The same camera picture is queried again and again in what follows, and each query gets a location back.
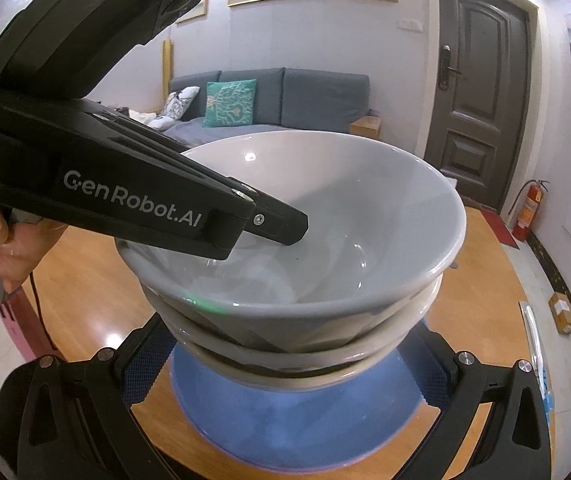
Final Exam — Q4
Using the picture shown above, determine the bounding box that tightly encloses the red door mat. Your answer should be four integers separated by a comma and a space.
479, 206, 521, 250

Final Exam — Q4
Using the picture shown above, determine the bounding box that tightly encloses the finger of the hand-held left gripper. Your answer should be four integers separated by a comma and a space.
226, 176, 309, 248

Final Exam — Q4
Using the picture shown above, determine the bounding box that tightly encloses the cardboard box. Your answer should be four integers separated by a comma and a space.
548, 291, 571, 334

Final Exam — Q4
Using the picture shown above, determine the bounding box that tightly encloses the blue toothbrush package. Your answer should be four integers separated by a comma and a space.
518, 301, 557, 422

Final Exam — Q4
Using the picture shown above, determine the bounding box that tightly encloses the wooden box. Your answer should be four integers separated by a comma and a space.
349, 115, 384, 139

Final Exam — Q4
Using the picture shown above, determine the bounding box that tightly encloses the cream bowl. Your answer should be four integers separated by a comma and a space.
142, 275, 445, 368

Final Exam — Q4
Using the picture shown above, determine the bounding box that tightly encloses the pink object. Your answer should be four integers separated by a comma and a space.
4, 294, 42, 361

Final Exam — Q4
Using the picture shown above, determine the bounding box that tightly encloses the teal patterned pillow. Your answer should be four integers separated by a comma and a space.
202, 79, 258, 129

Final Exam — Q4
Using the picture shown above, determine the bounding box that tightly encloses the yellow wooden stick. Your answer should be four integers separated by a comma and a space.
162, 39, 174, 112

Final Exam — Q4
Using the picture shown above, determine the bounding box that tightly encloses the blue plate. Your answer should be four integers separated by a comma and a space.
169, 345, 427, 463

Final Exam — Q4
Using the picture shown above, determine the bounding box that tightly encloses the red fire extinguisher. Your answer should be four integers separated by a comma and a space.
512, 179, 549, 244

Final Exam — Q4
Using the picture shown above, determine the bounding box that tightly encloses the grey sofa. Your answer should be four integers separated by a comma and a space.
164, 67, 371, 147

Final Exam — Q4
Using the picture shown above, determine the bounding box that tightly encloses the white cloth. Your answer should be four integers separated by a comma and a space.
130, 111, 177, 132

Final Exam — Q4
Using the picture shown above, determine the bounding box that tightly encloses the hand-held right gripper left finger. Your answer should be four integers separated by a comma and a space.
0, 312, 176, 480

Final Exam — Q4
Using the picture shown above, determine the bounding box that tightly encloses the small white bowl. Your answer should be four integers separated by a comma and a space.
175, 340, 407, 394

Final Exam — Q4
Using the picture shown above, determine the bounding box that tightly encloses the door handle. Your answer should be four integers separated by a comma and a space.
437, 44, 463, 92

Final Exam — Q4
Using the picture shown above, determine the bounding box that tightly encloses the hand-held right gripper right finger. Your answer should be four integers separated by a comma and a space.
405, 326, 555, 480

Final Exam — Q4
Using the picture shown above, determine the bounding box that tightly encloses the white patterned pillow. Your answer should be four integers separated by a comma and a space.
158, 86, 200, 119

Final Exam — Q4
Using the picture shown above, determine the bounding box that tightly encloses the large white bowl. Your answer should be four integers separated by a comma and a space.
114, 131, 467, 353

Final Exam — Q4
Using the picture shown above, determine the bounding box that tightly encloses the dark grey door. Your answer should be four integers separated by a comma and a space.
424, 0, 535, 211

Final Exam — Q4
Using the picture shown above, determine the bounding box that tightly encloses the framed wall picture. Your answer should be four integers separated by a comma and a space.
175, 0, 209, 24

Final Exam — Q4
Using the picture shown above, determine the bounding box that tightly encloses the person's left hand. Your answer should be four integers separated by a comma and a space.
0, 182, 69, 294

